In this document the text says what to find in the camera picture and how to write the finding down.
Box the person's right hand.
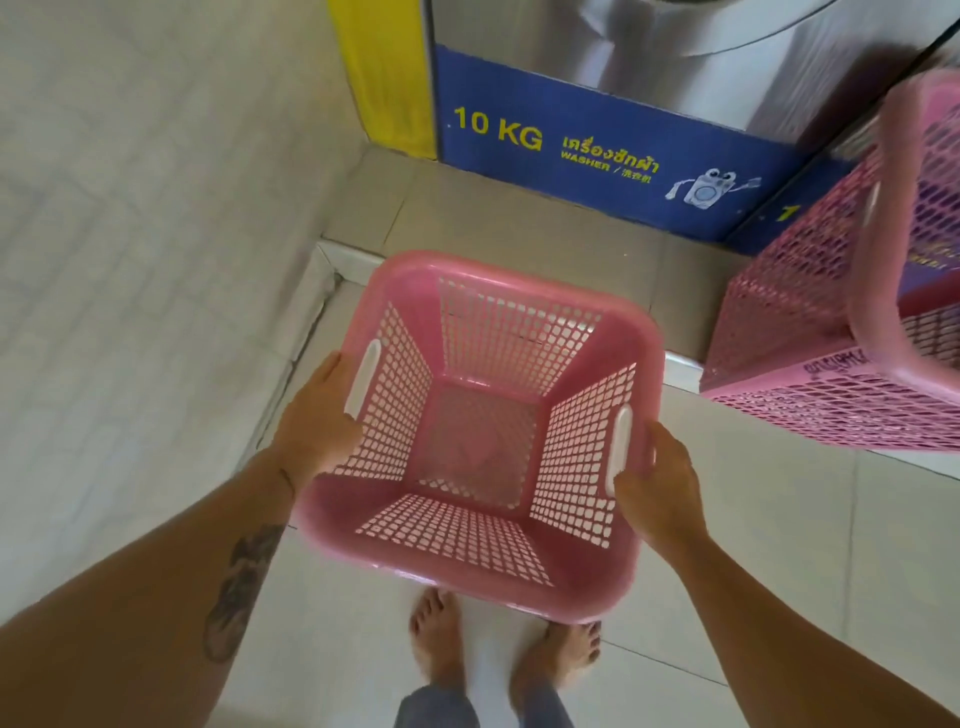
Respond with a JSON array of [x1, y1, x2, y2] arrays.
[[612, 421, 711, 561]]

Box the person's left hand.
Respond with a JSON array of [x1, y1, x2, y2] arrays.
[[270, 351, 368, 489]]

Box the pink plastic laundry basket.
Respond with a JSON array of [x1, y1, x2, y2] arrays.
[[699, 69, 960, 454], [291, 250, 667, 625]]

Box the person's left forearm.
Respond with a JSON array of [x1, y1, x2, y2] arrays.
[[0, 447, 297, 728]]

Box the person's right forearm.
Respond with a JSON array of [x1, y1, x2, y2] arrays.
[[667, 528, 960, 728]]

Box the person's right foot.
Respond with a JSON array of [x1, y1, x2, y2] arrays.
[[510, 620, 603, 715]]

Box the person's foot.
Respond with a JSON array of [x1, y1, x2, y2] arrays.
[[510, 620, 603, 715], [409, 588, 468, 695]]

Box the person's left foot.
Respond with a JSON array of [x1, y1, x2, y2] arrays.
[[409, 588, 468, 695]]

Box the person's grey trouser legs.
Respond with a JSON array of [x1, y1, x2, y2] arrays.
[[393, 684, 575, 728]]

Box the yellow side panel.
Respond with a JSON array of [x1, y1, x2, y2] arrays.
[[327, 0, 439, 161]]

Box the steel washing machine blue panel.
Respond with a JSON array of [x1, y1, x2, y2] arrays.
[[424, 0, 960, 244], [723, 33, 960, 260]]

